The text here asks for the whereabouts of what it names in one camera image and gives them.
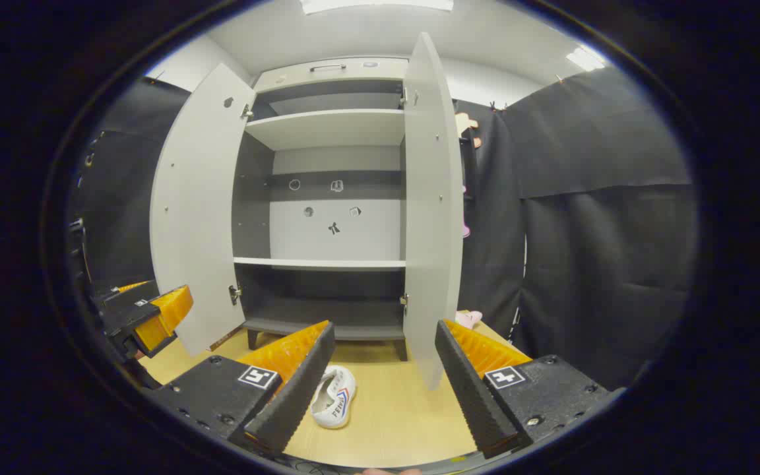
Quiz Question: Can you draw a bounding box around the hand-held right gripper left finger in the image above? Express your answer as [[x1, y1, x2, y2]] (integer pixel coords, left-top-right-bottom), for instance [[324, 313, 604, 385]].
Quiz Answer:
[[149, 321, 336, 456]]

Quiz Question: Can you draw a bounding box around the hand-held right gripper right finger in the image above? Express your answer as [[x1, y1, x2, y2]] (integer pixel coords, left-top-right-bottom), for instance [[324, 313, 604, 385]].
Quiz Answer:
[[434, 319, 612, 460]]

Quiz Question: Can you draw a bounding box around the white shoe with striped side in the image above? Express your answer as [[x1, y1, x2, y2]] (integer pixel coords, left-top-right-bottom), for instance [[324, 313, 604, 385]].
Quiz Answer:
[[309, 365, 358, 429]]

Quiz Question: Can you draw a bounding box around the light grey cabinet door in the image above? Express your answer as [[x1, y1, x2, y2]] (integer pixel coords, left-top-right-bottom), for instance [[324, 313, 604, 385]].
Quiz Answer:
[[149, 63, 257, 357], [401, 32, 465, 390]]

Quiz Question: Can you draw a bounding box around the grey shoe cabinet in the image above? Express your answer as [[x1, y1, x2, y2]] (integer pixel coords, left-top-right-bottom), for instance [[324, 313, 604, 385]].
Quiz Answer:
[[232, 56, 414, 362]]

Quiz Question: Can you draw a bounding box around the black backdrop cloth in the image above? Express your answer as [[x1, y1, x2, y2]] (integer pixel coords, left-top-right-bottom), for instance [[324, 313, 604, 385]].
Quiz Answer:
[[73, 76, 189, 298], [453, 99, 527, 340], [502, 66, 697, 391]]

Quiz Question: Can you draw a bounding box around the grey cabinet drawer with handle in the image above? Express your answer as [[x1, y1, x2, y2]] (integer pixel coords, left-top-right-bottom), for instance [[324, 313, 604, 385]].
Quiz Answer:
[[255, 57, 409, 93]]

